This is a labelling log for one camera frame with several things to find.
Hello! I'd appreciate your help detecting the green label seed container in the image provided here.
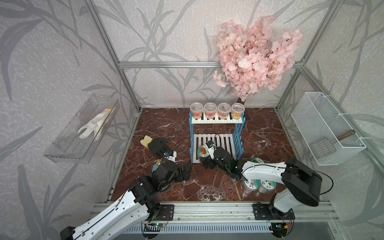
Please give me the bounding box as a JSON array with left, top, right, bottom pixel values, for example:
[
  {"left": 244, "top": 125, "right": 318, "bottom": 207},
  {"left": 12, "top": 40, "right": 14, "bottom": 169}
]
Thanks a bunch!
[{"left": 251, "top": 158, "right": 265, "bottom": 164}]

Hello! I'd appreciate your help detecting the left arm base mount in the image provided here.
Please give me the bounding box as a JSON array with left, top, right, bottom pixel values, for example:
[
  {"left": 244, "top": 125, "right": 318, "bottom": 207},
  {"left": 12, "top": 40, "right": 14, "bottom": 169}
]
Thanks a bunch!
[{"left": 146, "top": 201, "right": 175, "bottom": 222}]

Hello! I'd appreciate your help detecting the strawberry lid seed container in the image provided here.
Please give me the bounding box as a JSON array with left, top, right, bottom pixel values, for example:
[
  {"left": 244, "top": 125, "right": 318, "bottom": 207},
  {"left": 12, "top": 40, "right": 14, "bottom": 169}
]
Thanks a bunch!
[{"left": 197, "top": 145, "right": 210, "bottom": 158}]

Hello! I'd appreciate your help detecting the clear acrylic wall tray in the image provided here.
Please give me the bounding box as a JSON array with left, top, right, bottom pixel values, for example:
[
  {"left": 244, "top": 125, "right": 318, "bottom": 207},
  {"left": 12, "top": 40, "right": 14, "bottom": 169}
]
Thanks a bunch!
[{"left": 44, "top": 94, "right": 121, "bottom": 164}]

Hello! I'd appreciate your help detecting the wooden handled brush in basket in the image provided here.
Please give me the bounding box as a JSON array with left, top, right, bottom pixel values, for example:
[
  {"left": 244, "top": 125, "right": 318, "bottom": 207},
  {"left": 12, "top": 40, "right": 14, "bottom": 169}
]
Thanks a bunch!
[{"left": 311, "top": 130, "right": 356, "bottom": 156}]

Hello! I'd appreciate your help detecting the clear seed container red label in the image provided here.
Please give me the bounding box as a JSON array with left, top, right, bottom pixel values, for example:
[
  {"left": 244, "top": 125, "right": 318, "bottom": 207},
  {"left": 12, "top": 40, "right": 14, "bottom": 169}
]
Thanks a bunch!
[{"left": 190, "top": 103, "right": 204, "bottom": 119}]

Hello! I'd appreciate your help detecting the pink artificial blossom tree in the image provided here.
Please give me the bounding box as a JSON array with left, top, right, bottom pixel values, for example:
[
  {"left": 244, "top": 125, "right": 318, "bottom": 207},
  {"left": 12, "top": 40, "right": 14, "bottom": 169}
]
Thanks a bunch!
[{"left": 213, "top": 16, "right": 303, "bottom": 102}]

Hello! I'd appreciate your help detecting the pink flower lid container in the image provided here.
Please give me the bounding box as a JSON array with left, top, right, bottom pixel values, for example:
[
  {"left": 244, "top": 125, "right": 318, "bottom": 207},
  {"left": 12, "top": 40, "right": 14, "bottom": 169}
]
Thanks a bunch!
[{"left": 242, "top": 180, "right": 260, "bottom": 194}]

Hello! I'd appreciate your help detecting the small clear container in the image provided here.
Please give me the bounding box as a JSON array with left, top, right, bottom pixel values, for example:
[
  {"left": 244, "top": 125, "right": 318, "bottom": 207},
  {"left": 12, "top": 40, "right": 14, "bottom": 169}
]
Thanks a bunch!
[{"left": 231, "top": 103, "right": 245, "bottom": 120}]

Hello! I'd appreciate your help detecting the blue white two-tier shelf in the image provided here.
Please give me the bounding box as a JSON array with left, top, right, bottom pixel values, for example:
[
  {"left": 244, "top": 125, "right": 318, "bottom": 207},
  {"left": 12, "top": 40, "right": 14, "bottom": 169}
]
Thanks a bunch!
[{"left": 189, "top": 114, "right": 246, "bottom": 164}]

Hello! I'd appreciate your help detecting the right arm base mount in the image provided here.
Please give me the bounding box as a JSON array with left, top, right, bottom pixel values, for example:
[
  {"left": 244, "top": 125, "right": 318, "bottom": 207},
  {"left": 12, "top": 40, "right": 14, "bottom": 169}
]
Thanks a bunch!
[{"left": 252, "top": 203, "right": 295, "bottom": 221}]

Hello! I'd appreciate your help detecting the white glove in tray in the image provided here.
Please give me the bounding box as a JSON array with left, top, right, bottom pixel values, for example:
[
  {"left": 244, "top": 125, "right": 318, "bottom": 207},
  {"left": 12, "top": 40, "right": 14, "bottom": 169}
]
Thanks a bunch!
[{"left": 78, "top": 108, "right": 115, "bottom": 142}]

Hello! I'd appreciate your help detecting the carrot lid seed container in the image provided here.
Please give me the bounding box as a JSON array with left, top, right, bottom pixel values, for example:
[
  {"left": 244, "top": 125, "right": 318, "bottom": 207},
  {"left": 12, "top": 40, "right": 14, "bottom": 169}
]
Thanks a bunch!
[{"left": 258, "top": 180, "right": 277, "bottom": 194}]

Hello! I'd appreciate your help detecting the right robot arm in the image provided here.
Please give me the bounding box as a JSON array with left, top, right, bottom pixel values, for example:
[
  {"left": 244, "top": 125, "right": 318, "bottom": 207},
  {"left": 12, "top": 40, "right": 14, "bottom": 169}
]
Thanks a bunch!
[{"left": 197, "top": 145, "right": 323, "bottom": 214}]

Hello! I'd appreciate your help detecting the blue hand brush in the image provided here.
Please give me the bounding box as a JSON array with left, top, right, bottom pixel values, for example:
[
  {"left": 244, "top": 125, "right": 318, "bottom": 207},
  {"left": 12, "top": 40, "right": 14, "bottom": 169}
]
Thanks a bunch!
[{"left": 152, "top": 160, "right": 162, "bottom": 172}]

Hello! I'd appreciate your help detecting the black work glove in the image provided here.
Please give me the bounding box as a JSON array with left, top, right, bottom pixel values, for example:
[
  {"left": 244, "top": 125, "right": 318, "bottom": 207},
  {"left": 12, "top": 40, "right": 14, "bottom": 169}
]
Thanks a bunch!
[{"left": 140, "top": 135, "right": 171, "bottom": 159}]

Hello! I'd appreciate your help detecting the white wire mesh basket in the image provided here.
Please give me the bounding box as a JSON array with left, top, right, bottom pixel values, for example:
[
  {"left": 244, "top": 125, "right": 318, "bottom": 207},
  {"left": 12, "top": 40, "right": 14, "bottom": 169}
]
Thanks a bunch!
[{"left": 292, "top": 92, "right": 366, "bottom": 166}]

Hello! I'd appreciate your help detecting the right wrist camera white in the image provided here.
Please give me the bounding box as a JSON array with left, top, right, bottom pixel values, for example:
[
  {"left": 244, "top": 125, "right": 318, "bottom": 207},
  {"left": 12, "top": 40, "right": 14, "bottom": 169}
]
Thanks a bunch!
[{"left": 206, "top": 140, "right": 216, "bottom": 159}]

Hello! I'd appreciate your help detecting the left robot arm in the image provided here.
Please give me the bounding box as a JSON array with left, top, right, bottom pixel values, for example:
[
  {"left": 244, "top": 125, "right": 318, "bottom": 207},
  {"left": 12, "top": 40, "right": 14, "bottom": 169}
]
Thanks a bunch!
[{"left": 60, "top": 161, "right": 192, "bottom": 240}]

